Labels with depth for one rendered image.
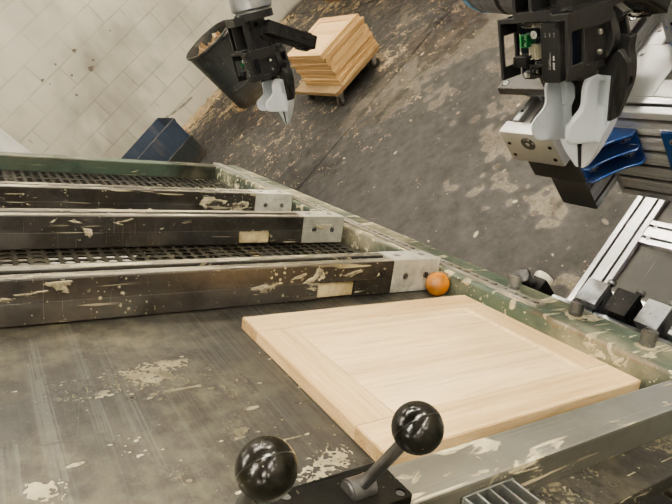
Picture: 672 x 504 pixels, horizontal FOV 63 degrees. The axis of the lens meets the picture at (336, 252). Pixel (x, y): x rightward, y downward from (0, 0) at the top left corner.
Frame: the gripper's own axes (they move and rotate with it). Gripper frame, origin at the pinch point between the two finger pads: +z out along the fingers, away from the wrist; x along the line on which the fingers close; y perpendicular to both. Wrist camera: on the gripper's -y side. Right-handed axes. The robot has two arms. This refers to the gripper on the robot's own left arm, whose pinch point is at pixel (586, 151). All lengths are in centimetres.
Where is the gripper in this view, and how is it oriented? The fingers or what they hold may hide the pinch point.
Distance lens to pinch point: 60.1
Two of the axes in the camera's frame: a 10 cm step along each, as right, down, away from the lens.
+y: -8.2, 3.9, -4.2
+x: 5.4, 2.7, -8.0
